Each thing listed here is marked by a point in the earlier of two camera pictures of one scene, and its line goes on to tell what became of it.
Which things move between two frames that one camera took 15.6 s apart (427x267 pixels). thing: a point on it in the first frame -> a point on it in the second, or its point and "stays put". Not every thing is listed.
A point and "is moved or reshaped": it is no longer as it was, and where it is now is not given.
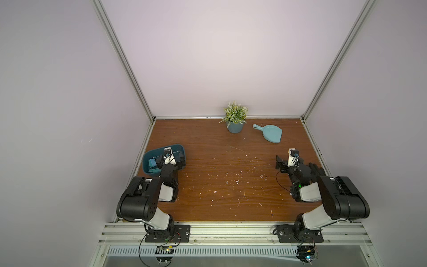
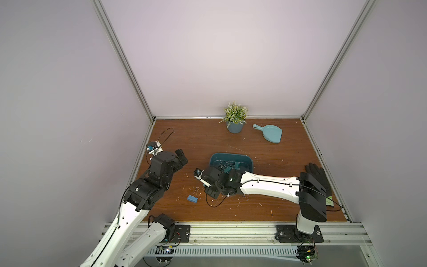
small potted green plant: x=235 y=117 stays put
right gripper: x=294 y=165 -> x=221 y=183
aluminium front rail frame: x=236 y=239 stays put
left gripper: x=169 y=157 stays put
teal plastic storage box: x=149 y=158 is moved or reshaped
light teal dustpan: x=271 y=133 stays put
